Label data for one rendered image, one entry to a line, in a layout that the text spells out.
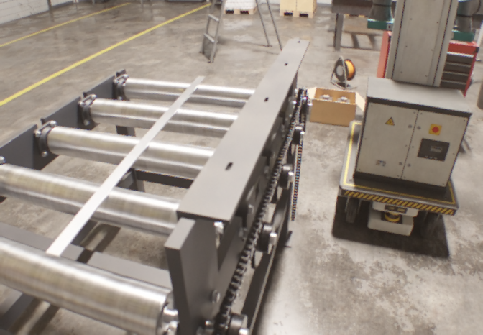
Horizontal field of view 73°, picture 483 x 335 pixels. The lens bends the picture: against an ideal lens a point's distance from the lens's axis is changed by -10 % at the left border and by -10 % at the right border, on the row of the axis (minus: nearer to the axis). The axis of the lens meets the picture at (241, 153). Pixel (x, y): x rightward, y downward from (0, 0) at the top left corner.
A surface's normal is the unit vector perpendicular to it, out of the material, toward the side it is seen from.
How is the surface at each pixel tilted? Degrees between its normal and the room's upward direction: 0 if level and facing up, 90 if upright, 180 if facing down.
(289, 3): 90
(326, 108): 90
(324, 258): 0
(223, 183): 0
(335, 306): 0
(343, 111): 90
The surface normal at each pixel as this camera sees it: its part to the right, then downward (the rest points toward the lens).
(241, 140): 0.00, -0.85
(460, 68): -0.26, 0.50
